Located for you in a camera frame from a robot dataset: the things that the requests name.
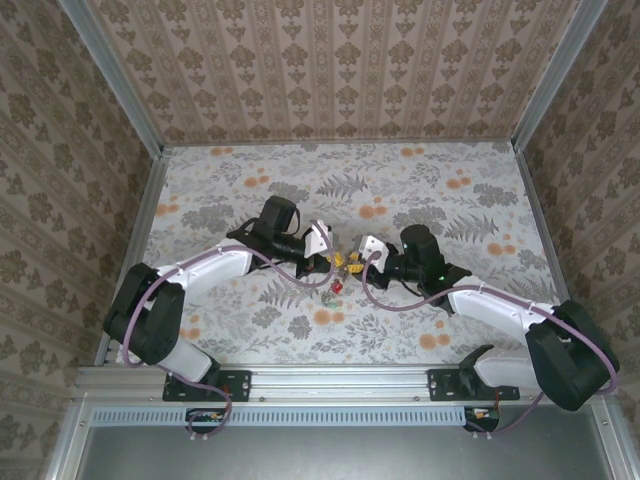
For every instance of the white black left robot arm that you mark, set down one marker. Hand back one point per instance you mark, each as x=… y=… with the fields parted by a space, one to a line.
x=210 y=270

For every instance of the aluminium frame post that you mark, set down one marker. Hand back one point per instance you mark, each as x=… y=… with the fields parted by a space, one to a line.
x=112 y=75
x=558 y=75

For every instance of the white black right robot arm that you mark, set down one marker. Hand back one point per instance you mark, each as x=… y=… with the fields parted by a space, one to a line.
x=500 y=310

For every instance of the grey metal panel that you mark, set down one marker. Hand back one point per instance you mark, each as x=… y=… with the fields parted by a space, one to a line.
x=325 y=455

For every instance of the key with red tag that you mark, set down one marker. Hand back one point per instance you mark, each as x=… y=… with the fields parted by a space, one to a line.
x=337 y=288

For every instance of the aluminium frame rail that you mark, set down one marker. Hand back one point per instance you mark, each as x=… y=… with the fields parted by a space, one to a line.
x=543 y=225
x=145 y=210
x=340 y=385
x=450 y=143
x=65 y=445
x=614 y=450

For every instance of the key with green tag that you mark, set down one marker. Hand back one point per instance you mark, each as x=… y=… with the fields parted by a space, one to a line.
x=330 y=302

